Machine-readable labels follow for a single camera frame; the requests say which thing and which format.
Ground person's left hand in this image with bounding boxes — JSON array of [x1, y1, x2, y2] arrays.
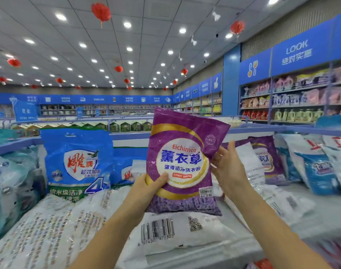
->
[[119, 172, 170, 225]]

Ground person's right hand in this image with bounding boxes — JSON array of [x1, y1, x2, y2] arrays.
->
[[211, 141, 255, 200]]

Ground purple lavender detergent bag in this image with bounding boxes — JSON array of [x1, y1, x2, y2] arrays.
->
[[145, 107, 232, 216], [235, 136, 287, 186]]

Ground grey metal shelf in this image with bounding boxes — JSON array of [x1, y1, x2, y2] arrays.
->
[[0, 123, 341, 269]]

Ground person's right forearm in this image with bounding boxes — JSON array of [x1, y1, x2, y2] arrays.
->
[[235, 185, 334, 269]]

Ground row of green boxes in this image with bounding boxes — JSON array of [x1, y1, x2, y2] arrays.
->
[[14, 120, 154, 135]]

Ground blue pillar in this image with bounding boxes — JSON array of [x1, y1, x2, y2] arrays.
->
[[222, 44, 242, 118]]

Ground large red paper lantern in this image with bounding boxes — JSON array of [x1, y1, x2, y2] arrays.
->
[[91, 3, 112, 26], [230, 19, 245, 37]]

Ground large blue hanging sign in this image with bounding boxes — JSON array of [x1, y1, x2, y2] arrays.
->
[[13, 99, 39, 123]]

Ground rows of small red lanterns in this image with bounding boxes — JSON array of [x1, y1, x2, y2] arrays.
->
[[0, 56, 189, 90]]

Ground rows of round ceiling lights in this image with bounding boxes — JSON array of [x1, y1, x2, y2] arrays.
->
[[0, 0, 283, 76]]

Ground wall shelf of detergent bottles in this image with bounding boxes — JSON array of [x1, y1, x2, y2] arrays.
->
[[176, 64, 341, 122]]

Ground blue wall sign band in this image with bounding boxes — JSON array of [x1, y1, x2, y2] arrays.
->
[[0, 92, 174, 105]]

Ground blue wall shelving unit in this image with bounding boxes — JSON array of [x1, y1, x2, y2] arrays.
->
[[173, 11, 341, 124]]

